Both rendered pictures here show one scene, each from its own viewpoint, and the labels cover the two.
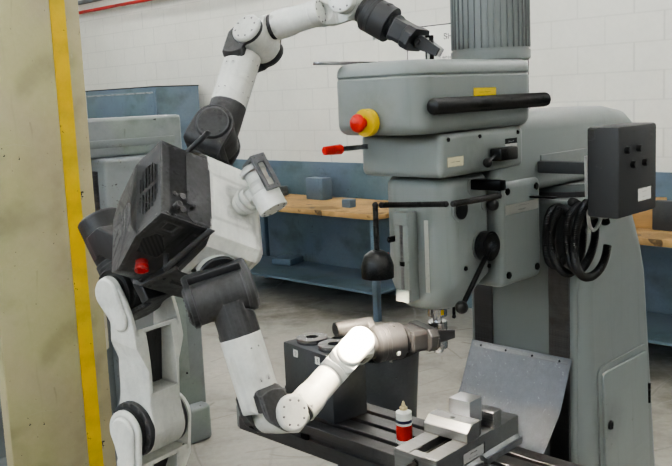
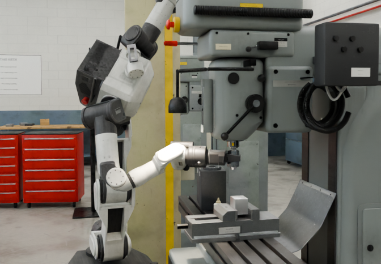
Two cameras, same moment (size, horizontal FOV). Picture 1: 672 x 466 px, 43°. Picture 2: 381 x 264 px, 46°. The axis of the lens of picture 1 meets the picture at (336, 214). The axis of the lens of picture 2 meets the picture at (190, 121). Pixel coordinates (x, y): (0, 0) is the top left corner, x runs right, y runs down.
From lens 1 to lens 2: 125 cm
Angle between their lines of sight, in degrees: 34
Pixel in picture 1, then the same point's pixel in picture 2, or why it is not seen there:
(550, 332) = (328, 174)
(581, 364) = (343, 198)
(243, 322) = (102, 127)
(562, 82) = not seen: outside the picture
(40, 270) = (148, 130)
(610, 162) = (321, 46)
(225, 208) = (119, 73)
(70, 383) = (159, 188)
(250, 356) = (101, 144)
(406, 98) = (185, 7)
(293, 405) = (116, 173)
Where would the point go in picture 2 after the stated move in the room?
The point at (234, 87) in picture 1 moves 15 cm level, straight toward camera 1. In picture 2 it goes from (152, 17) to (134, 12)
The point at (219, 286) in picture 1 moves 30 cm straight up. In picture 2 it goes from (96, 107) to (94, 34)
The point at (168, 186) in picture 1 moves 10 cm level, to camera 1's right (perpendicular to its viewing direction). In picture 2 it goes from (88, 59) to (105, 58)
